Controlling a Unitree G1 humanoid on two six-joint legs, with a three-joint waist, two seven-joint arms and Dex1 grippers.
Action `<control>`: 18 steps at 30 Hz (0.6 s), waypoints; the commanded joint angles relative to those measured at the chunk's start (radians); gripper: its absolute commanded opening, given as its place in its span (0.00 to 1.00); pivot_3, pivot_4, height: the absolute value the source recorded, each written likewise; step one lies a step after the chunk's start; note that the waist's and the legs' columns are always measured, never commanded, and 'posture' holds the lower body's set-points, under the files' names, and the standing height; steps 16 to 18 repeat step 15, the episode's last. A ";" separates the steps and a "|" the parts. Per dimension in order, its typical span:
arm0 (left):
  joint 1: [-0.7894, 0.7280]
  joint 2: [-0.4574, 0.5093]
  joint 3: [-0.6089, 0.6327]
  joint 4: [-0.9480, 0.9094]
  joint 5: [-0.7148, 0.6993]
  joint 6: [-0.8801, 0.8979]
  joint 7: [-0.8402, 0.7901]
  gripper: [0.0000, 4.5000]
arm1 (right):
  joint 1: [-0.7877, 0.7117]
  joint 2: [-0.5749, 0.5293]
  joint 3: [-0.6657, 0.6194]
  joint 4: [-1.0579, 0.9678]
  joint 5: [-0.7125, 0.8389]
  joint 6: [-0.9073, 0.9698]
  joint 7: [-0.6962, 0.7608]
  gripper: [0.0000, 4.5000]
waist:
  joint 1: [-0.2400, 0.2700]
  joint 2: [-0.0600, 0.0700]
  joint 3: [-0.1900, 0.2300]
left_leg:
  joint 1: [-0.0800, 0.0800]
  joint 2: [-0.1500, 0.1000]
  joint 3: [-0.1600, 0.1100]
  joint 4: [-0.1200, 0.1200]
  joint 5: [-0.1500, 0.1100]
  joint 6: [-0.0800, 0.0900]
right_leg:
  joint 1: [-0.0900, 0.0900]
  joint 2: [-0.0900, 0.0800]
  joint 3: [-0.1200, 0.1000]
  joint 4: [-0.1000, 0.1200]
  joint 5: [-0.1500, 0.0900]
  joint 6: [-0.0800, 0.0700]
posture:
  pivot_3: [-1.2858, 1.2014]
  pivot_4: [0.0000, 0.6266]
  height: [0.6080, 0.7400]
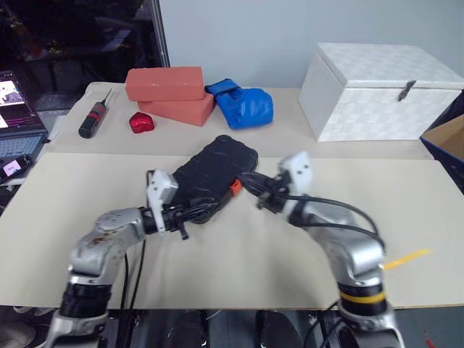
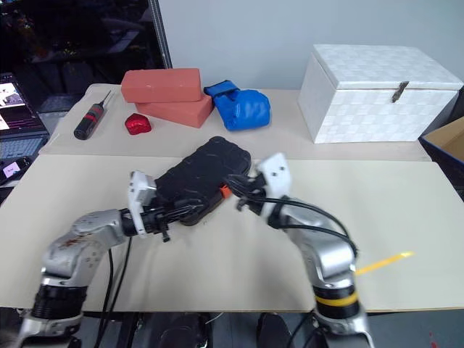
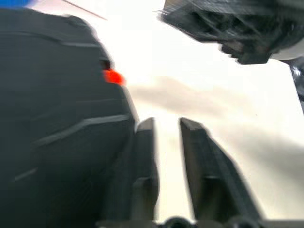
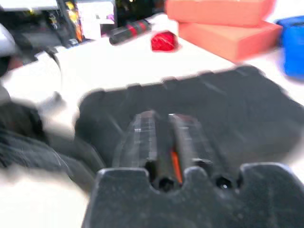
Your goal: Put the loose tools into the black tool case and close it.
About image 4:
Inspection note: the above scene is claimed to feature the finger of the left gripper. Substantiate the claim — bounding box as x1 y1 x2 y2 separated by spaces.
0 129 106 190

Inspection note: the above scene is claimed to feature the open laptop computer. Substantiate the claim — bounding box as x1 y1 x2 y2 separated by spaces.
9 9 80 48

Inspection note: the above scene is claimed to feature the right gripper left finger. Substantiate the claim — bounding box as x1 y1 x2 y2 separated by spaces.
111 110 162 167

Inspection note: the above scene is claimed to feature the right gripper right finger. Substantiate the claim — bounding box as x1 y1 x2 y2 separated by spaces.
168 113 215 167

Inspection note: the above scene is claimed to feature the red heart shaped box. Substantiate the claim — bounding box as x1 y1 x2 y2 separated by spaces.
151 30 179 53

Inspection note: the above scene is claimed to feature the salmon foam brick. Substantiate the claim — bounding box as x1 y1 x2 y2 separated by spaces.
178 19 284 64
164 0 277 27

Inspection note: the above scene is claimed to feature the short orange black screwdriver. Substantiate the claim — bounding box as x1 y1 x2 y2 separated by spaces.
169 147 184 185

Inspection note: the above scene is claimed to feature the black tool case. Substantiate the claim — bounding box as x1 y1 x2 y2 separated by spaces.
74 65 304 168

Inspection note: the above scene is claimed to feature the blue boxing glove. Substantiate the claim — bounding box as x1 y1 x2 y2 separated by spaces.
275 16 304 83

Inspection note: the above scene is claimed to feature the black red screwdriver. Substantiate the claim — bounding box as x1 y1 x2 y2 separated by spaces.
108 19 153 46

